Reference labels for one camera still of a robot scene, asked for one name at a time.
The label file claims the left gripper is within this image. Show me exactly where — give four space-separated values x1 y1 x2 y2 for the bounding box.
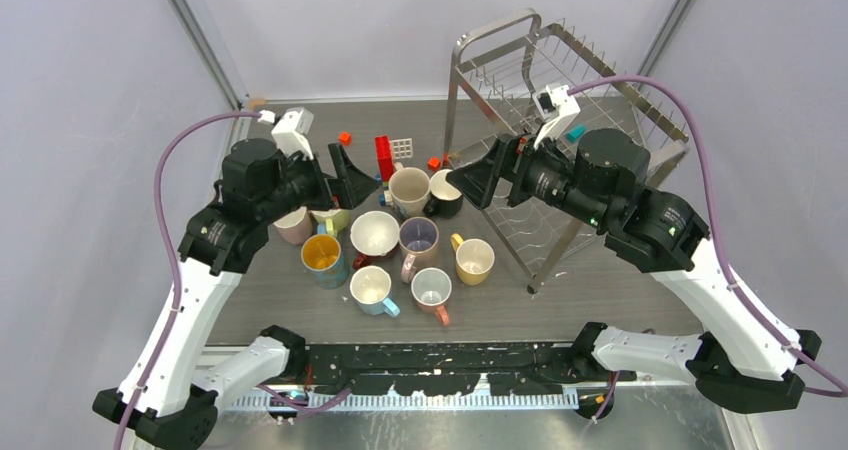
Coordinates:
258 143 378 225

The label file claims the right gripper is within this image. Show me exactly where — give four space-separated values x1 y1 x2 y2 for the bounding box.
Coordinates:
446 120 611 229

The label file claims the pale yellow mug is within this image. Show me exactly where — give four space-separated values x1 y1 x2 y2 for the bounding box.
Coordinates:
310 209 351 237

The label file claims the dark red cup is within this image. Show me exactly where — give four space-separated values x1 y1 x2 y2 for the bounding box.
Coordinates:
350 210 400 270

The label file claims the cream floral mug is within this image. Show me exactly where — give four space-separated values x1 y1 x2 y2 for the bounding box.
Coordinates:
388 162 430 219

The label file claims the pink faceted mug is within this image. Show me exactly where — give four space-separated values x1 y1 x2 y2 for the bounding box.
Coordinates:
273 206 313 245

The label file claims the black glossy mug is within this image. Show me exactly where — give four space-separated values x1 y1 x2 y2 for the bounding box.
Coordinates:
424 169 464 219

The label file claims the blue patterned mug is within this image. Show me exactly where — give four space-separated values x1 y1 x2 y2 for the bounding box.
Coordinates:
300 226 350 289

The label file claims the pink cup rack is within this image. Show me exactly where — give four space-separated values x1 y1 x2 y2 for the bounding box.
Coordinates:
399 217 440 283

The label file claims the light blue cup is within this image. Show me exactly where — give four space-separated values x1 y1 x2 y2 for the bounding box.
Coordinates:
349 266 400 318

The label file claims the small yellow cup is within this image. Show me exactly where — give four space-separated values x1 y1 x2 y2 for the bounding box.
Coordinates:
450 233 495 286

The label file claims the small salmon cup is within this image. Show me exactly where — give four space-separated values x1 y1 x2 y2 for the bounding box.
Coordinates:
411 267 452 326

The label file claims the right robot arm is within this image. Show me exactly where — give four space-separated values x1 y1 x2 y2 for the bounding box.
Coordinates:
448 128 821 414

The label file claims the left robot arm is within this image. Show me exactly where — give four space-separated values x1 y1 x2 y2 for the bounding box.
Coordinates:
92 139 379 449

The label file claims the steel dish rack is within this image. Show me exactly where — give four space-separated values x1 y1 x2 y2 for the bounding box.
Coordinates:
441 8 690 294

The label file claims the red duplo block tower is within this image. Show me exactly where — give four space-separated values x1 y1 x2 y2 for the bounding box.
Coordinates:
374 135 395 184

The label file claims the orange cube near grid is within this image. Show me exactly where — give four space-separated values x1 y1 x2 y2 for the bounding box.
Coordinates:
427 157 442 172

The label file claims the white window grid piece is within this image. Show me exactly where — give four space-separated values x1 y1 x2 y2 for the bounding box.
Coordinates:
389 138 414 160

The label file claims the small teal block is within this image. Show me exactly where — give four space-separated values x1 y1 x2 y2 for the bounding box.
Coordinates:
565 124 587 143

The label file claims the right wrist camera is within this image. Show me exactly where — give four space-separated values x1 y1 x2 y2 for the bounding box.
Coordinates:
532 85 580 149

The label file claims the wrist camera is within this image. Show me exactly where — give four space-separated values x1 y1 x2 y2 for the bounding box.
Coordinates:
258 107 314 160
532 85 580 149

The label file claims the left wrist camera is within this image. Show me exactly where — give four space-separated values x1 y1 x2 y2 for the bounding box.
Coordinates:
258 107 314 160

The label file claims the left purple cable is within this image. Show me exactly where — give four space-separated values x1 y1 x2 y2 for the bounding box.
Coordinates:
111 110 266 450

